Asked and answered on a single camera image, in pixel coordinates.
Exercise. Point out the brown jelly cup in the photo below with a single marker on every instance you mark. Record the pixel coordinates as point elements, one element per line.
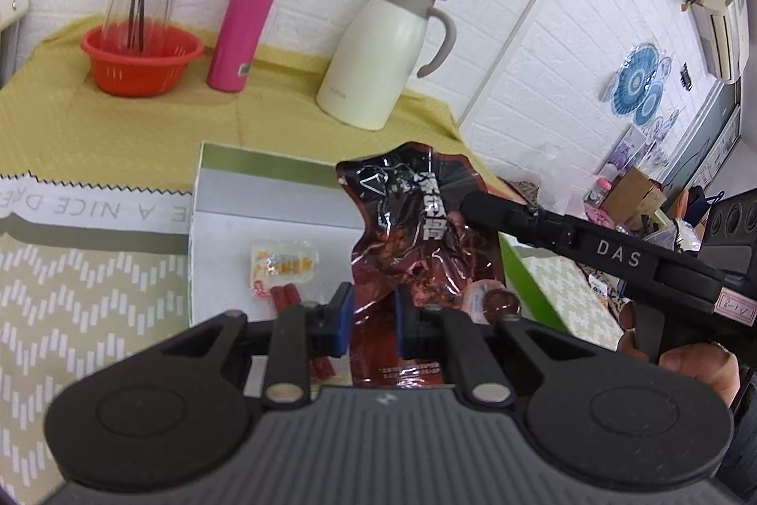
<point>504,304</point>

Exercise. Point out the dark red shiny snack packet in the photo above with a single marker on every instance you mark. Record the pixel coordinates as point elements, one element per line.
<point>414,221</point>

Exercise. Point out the white box with green rim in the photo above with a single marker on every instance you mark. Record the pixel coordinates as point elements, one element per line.
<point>266,197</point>

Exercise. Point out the blue paper fan decoration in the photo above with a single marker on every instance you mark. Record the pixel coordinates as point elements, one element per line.
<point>636,82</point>

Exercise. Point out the pink thermos bottle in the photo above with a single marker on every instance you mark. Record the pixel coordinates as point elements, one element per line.
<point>245,26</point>

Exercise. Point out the pink jelly cup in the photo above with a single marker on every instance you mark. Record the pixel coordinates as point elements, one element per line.
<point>475,301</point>

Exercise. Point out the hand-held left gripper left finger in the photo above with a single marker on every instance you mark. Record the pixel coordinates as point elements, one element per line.
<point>343,320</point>

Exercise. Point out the person's right hand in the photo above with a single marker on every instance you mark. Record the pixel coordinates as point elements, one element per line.
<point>704,369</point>

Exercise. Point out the brown cardboard box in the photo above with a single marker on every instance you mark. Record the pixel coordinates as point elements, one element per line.
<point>636,194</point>

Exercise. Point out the white air conditioner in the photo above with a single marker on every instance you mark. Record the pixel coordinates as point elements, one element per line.
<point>721,20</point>

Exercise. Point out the red plastic basket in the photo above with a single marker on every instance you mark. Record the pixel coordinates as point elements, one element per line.
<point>139,67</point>

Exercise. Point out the small wall pictures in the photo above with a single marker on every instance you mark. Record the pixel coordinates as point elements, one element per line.
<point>633,147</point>

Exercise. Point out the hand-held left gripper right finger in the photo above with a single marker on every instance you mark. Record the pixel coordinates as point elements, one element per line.
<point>402,321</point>

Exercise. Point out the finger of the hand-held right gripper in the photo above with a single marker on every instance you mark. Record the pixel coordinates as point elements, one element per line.
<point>508,216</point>

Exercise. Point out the yellow dotted tablecloth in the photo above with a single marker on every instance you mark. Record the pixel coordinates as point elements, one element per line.
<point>118,138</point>

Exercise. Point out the cream thermal jug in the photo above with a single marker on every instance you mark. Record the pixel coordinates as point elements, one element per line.
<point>372,55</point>

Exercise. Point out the small black wall sign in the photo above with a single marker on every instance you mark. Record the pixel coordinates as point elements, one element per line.
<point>686,76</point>

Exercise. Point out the red sausage snack pack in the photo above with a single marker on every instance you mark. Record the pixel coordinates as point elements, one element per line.
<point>285,298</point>

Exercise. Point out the clear yellow candy packet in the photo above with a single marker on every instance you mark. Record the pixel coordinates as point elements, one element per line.
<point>284,265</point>

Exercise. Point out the pink lidded jar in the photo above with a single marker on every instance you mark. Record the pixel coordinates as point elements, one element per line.
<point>598,191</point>

